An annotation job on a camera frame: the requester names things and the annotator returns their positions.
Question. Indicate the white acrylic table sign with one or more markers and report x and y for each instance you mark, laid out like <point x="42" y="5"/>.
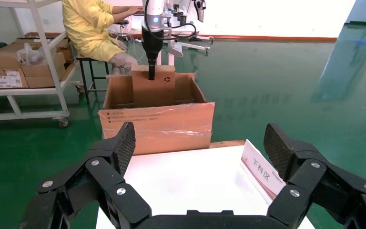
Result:
<point x="258" y="170"/>

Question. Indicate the bare hand of seated person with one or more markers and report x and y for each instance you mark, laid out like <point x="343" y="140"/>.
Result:
<point x="136" y="10"/>

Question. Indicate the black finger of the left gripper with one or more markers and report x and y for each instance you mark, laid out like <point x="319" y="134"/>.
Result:
<point x="151" y="72"/>

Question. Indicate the black hanging device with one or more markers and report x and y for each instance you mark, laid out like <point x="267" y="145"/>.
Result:
<point x="200" y="8"/>

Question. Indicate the white shelf cart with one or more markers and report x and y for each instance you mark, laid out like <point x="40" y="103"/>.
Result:
<point x="18" y="92"/>

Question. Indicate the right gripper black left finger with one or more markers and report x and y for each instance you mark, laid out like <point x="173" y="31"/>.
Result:
<point x="107" y="183"/>

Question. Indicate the medium plain cardboard box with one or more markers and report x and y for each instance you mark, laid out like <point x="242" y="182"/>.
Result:
<point x="34" y="71"/>

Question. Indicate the small cardboard box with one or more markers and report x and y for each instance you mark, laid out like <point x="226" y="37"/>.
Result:
<point x="153" y="91"/>

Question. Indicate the person in yellow coat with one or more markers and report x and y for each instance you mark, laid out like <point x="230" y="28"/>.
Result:
<point x="88" y="28"/>

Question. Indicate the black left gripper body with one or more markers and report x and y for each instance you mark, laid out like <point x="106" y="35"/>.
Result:
<point x="152" y="42"/>

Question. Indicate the black metal stool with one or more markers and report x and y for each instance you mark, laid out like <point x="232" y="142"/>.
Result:
<point x="82" y="75"/>

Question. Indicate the wide plain cardboard box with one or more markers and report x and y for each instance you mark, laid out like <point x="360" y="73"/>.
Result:
<point x="3" y="57"/>

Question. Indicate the large open cardboard box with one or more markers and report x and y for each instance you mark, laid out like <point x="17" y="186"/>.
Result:
<point x="157" y="126"/>

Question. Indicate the cardboard box with white label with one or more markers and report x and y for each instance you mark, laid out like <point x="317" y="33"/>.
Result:
<point x="6" y="79"/>

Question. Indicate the low plain cardboard box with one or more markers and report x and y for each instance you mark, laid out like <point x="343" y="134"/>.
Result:
<point x="39" y="82"/>

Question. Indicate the small black cylinder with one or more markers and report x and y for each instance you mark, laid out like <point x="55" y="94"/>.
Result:
<point x="183" y="20"/>

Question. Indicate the clear plastic bag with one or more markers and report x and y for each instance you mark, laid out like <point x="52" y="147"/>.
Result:
<point x="31" y="55"/>

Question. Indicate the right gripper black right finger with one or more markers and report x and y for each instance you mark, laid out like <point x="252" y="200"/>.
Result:
<point x="322" y="186"/>

